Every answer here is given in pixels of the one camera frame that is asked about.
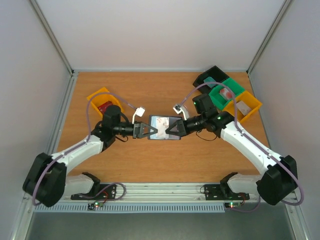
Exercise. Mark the right controller board green LED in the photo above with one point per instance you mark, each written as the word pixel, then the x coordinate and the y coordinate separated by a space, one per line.
pixel 232 205

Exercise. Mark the aluminium frame post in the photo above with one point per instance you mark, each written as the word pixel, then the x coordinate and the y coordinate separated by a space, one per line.
pixel 44 22
pixel 270 33

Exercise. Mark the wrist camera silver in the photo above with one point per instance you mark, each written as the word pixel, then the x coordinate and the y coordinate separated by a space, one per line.
pixel 139 112
pixel 181 110

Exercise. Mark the aluminium frame post left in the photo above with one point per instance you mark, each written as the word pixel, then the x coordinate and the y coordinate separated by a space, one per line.
pixel 44 22

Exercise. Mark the controller board green led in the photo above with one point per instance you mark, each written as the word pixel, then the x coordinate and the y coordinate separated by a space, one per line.
pixel 232 205
pixel 94 205

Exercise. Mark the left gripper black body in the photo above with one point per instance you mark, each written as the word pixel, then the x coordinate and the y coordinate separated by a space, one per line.
pixel 136 130

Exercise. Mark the teal card stack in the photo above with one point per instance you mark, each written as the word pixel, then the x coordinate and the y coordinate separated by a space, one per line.
pixel 210 82

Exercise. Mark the blue leather card holder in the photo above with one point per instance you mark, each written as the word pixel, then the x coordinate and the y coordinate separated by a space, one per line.
pixel 152 123

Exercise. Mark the black bin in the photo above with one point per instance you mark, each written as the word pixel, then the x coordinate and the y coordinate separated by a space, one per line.
pixel 214 74

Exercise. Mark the yellow bin on left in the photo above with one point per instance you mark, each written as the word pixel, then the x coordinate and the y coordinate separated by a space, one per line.
pixel 101 99

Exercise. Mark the white red card stack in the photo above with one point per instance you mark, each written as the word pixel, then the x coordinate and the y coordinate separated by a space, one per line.
pixel 226 94

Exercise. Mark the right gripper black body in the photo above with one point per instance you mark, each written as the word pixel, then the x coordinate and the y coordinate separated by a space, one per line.
pixel 181 126

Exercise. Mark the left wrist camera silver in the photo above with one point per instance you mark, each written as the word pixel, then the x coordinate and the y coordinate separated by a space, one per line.
pixel 139 112

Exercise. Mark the yellow bin on right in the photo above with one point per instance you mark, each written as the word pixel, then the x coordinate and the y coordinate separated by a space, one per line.
pixel 249 99

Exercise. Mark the white pink patterned card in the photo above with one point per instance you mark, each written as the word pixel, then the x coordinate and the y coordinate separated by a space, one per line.
pixel 162 123

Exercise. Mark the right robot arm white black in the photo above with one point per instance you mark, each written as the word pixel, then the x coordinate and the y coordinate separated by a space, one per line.
pixel 277 174

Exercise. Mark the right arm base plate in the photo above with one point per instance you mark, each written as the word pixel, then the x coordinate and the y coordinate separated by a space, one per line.
pixel 213 192

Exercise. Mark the left controller board green LED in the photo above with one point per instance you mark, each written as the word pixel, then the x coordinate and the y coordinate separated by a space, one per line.
pixel 94 205

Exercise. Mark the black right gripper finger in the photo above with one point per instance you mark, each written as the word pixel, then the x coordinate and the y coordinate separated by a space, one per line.
pixel 173 127
pixel 172 134

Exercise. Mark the slotted cable duct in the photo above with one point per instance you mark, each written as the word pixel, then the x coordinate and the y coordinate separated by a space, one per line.
pixel 132 208

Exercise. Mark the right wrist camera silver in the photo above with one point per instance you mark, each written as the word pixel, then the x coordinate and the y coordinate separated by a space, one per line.
pixel 181 110

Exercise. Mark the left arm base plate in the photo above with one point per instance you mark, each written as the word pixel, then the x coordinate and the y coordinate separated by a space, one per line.
pixel 109 193

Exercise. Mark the green bin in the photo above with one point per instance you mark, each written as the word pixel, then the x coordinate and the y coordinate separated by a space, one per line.
pixel 233 86

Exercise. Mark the aluminium frame post right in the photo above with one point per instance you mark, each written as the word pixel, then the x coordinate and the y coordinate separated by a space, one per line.
pixel 270 33

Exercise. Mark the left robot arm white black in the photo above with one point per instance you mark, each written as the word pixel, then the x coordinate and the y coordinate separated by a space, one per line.
pixel 47 180

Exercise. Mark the yellow bin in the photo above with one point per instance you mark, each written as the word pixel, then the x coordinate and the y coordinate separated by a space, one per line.
pixel 249 99
pixel 101 99

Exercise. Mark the aluminium rail front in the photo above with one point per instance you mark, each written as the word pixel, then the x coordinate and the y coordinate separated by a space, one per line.
pixel 162 191

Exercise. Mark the white grey card stack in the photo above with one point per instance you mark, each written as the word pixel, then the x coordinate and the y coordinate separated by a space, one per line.
pixel 243 108

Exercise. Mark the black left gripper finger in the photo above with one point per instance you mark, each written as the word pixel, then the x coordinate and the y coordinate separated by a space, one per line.
pixel 146 128
pixel 148 134

